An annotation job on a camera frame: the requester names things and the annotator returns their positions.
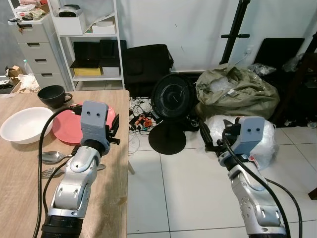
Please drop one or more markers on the pile of packets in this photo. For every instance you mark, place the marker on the pile of packets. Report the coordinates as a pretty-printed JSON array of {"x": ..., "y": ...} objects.
[{"x": 29, "y": 12}]

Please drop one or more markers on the white bowl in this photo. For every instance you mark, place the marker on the white bowl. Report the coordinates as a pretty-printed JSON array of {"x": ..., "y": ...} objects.
[{"x": 25, "y": 124}]

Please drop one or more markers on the cardboard box with clutter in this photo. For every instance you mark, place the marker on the cardboard box with clutter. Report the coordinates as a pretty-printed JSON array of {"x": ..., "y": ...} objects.
[{"x": 12, "y": 72}]

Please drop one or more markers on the black chair back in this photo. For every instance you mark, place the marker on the black chair back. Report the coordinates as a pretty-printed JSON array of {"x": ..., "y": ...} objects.
[{"x": 277, "y": 52}]

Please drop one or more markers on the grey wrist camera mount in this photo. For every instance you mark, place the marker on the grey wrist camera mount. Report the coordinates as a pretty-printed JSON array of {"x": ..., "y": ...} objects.
[
  {"x": 94, "y": 119},
  {"x": 250, "y": 134}
]

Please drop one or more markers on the white plastic bag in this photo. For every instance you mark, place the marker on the white plastic bag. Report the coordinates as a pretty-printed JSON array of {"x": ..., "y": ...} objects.
[{"x": 29, "y": 83}]

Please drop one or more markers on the black floor fan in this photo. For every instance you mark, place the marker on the black floor fan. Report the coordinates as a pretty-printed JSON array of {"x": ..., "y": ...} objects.
[{"x": 171, "y": 99}]

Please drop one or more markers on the yellow black box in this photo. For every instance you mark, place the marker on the yellow black box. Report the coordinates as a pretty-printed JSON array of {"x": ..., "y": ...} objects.
[{"x": 86, "y": 72}]

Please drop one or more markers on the grey white small appliance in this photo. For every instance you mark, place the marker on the grey white small appliance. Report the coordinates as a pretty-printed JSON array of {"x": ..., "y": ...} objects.
[{"x": 70, "y": 10}]

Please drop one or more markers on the grey drawer cabinet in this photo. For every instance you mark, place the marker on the grey drawer cabinet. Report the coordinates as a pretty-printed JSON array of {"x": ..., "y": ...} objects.
[{"x": 42, "y": 49}]

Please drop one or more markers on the pink plate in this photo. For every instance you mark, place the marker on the pink plate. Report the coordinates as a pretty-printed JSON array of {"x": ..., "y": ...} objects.
[{"x": 67, "y": 126}]

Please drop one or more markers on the flat white box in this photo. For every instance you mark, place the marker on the flat white box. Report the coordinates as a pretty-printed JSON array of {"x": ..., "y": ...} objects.
[{"x": 104, "y": 28}]

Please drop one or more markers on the light wooden table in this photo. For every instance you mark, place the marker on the light wooden table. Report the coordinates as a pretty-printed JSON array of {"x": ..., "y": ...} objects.
[{"x": 20, "y": 198}]

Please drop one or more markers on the tall white box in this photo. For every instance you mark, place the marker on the tall white box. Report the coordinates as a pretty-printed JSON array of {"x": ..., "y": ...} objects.
[{"x": 67, "y": 26}]

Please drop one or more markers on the large clear plastic bag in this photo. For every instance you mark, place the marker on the large clear plastic bag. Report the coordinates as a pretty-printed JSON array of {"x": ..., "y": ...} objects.
[{"x": 266, "y": 144}]

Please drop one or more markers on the white wall socket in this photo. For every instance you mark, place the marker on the white wall socket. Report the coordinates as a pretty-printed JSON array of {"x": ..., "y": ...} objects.
[{"x": 249, "y": 50}]

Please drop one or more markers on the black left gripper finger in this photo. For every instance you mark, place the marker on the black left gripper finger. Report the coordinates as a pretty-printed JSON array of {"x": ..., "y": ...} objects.
[
  {"x": 116, "y": 120},
  {"x": 109, "y": 117}
]

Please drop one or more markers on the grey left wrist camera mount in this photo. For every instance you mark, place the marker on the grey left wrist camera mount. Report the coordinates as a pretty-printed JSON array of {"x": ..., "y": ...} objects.
[{"x": 94, "y": 119}]

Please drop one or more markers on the small crumpled clear bag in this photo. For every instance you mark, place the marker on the small crumpled clear bag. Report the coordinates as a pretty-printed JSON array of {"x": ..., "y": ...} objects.
[{"x": 260, "y": 69}]

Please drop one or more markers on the small silver spoon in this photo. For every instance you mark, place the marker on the small silver spoon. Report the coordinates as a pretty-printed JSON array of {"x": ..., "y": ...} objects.
[{"x": 101, "y": 167}]

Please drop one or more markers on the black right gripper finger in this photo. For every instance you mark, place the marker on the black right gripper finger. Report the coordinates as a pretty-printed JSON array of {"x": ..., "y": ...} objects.
[
  {"x": 206, "y": 133},
  {"x": 227, "y": 125}
]

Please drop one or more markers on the large silver spoon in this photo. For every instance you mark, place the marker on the large silver spoon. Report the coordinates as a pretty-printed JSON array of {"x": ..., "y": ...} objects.
[{"x": 52, "y": 157}]

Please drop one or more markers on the black suitcase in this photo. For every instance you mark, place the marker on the black suitcase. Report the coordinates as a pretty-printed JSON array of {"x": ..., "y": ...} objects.
[{"x": 146, "y": 64}]

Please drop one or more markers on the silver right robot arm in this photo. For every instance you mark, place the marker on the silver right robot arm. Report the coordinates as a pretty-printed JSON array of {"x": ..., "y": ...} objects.
[{"x": 252, "y": 198}]

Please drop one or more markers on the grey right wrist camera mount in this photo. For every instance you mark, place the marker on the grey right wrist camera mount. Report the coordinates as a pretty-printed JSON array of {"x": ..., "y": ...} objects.
[{"x": 250, "y": 134}]

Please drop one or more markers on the olive green sack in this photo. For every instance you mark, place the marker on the olive green sack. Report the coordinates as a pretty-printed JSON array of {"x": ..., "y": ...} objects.
[{"x": 237, "y": 99}]

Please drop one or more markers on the dark brown wooden table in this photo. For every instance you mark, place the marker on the dark brown wooden table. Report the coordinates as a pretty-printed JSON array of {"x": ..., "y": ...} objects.
[{"x": 304, "y": 89}]

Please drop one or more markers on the white metal shelf rack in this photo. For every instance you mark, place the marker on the white metal shelf rack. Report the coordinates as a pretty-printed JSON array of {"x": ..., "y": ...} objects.
[{"x": 94, "y": 35}]

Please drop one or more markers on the silver fork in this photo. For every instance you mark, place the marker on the silver fork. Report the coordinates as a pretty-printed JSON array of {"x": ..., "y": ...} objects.
[{"x": 49, "y": 172}]

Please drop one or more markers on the black ceramic cup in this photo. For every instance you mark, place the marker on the black ceramic cup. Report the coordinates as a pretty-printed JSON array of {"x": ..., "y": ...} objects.
[{"x": 52, "y": 96}]

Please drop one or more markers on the small white box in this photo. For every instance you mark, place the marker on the small white box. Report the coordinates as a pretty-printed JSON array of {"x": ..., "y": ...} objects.
[{"x": 111, "y": 71}]

